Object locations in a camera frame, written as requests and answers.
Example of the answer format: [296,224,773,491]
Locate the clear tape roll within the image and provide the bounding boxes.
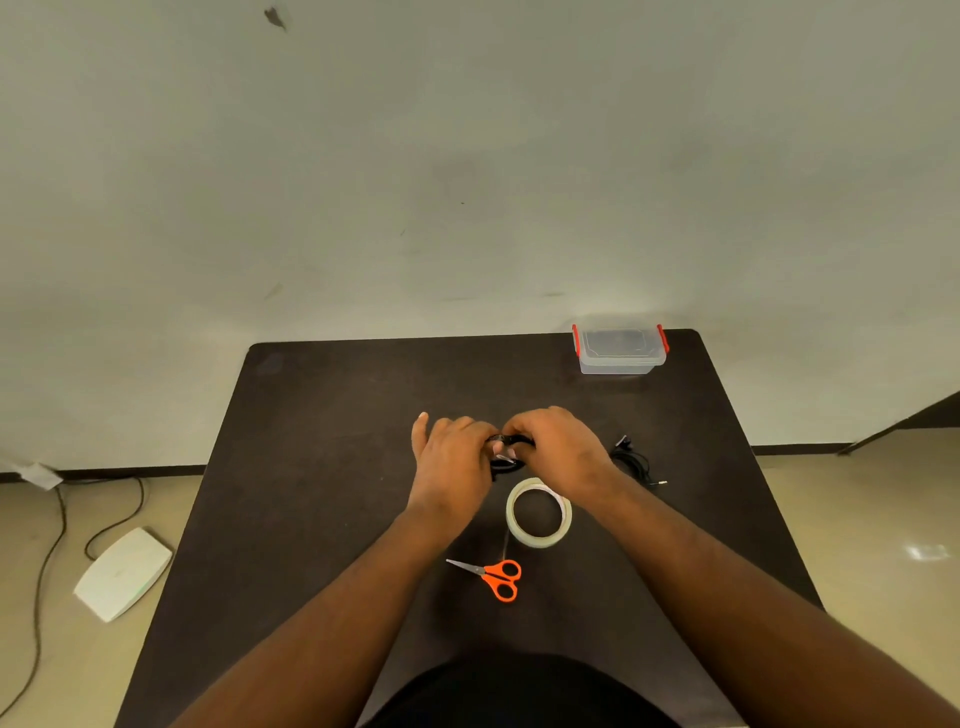
[504,477,574,550]

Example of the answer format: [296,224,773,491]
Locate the black floor cable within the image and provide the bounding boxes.
[0,477,147,720]

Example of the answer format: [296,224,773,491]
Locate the person's left hand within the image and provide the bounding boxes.
[405,411,499,531]

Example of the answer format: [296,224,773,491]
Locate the loose black cable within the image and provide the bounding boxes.
[608,434,669,489]

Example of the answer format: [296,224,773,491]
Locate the white foot pedal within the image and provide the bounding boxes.
[72,526,174,624]

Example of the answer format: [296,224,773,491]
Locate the person's left forearm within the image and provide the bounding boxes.
[168,506,470,728]

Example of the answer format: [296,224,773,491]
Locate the person's right forearm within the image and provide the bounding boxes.
[573,465,960,728]

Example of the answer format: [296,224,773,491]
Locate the white wall plug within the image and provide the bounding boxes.
[9,461,64,492]

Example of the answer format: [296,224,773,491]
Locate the orange handled scissors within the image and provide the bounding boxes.
[445,558,523,604]

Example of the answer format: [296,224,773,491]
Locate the clear box with red clips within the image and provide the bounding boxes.
[571,323,671,376]

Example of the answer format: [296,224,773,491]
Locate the person's right hand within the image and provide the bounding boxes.
[494,406,619,510]

